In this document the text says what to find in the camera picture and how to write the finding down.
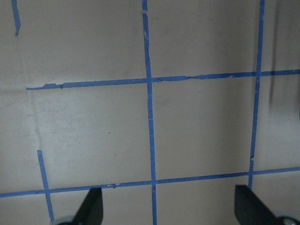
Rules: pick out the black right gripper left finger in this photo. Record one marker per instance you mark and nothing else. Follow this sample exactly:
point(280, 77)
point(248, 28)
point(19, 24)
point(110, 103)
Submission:
point(91, 211)

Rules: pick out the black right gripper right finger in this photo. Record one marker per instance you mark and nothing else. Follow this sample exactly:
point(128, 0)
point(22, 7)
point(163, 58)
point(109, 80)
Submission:
point(250, 210)

